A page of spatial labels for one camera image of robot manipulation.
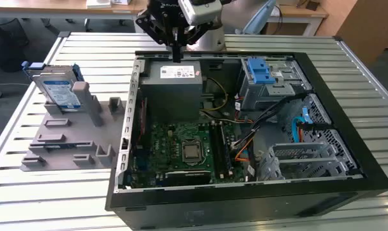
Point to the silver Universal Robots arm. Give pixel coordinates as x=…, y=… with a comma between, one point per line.
x=213, y=38

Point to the blue RAM stick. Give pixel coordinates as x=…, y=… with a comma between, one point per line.
x=61, y=145

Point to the small black desk item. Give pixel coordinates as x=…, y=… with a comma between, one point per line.
x=313, y=6

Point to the metal optical drive cage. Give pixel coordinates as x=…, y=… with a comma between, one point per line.
x=277, y=90

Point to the green motherboard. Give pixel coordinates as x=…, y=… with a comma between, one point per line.
x=169, y=134

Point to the blue plastic drive latch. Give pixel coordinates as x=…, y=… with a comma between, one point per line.
x=259, y=72

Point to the large white box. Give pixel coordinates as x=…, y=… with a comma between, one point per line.
x=98, y=5

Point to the CPU socket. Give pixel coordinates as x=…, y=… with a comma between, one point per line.
x=193, y=141

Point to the black graphics card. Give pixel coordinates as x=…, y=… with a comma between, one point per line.
x=187, y=176

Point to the small white box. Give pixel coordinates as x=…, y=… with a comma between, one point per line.
x=121, y=2

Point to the silver CPU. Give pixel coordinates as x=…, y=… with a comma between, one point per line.
x=191, y=152

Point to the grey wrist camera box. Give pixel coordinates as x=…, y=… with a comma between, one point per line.
x=202, y=12

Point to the black mesh bin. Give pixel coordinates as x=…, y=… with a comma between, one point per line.
x=7, y=48

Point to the wooden desk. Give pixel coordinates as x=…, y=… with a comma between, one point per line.
x=53, y=9

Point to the hard disk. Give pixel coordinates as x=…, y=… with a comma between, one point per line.
x=59, y=89

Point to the black RAM slot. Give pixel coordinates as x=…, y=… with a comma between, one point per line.
x=217, y=149

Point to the black open PC case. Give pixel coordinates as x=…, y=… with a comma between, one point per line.
x=245, y=199

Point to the grey parts rack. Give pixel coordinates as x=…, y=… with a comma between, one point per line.
x=73, y=134

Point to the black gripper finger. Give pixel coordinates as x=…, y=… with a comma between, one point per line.
x=201, y=32
x=149, y=24

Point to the black RAM stick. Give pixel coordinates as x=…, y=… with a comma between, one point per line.
x=226, y=151

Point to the metal disk bay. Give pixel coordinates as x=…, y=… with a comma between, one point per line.
x=305, y=161

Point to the wooden cabinet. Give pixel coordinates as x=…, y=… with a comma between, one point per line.
x=374, y=24

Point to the grey power supply unit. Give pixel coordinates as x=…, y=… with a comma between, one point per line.
x=171, y=101

